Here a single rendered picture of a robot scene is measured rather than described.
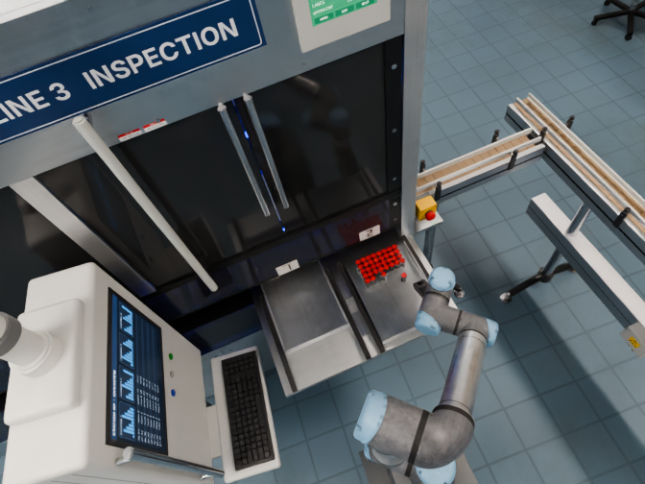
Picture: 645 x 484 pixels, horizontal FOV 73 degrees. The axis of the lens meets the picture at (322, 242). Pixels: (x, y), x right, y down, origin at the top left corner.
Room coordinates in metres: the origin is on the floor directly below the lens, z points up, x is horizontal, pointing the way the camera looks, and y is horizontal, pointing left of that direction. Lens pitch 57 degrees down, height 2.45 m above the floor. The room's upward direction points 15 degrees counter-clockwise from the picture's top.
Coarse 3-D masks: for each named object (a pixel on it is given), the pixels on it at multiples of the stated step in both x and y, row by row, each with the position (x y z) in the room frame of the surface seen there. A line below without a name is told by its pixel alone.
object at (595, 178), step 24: (528, 96) 1.43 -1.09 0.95; (528, 120) 1.31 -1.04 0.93; (552, 120) 1.27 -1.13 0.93; (552, 144) 1.14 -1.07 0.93; (576, 144) 1.11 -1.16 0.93; (552, 168) 1.08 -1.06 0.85; (576, 168) 0.99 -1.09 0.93; (600, 168) 0.96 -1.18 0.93; (576, 192) 0.93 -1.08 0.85; (600, 192) 0.85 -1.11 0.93; (624, 192) 0.82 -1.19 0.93; (600, 216) 0.79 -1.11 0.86; (624, 216) 0.71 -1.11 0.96; (624, 240) 0.66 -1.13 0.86
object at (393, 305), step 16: (352, 272) 0.83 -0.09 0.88; (400, 272) 0.77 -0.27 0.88; (416, 272) 0.75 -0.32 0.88; (368, 288) 0.74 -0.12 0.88; (384, 288) 0.72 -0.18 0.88; (400, 288) 0.70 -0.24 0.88; (368, 304) 0.67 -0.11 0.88; (384, 304) 0.66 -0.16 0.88; (400, 304) 0.64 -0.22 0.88; (416, 304) 0.62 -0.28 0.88; (384, 320) 0.60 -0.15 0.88; (400, 320) 0.58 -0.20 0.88; (384, 336) 0.54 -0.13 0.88
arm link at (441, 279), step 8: (432, 272) 0.55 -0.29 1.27; (440, 272) 0.55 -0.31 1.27; (448, 272) 0.54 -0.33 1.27; (432, 280) 0.53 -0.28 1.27; (440, 280) 0.52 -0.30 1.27; (448, 280) 0.51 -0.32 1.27; (432, 288) 0.51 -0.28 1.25; (440, 288) 0.50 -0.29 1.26; (448, 288) 0.49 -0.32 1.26; (448, 296) 0.48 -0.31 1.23
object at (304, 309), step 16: (288, 272) 0.90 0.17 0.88; (304, 272) 0.88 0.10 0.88; (320, 272) 0.87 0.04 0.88; (272, 288) 0.85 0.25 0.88; (288, 288) 0.83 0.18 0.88; (304, 288) 0.81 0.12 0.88; (320, 288) 0.79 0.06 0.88; (272, 304) 0.78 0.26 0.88; (288, 304) 0.76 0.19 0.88; (304, 304) 0.74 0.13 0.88; (320, 304) 0.73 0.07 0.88; (336, 304) 0.71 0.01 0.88; (288, 320) 0.70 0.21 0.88; (304, 320) 0.68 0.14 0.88; (320, 320) 0.66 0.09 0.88; (336, 320) 0.65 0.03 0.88; (288, 336) 0.63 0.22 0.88; (304, 336) 0.62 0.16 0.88; (320, 336) 0.59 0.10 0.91; (288, 352) 0.57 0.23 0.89
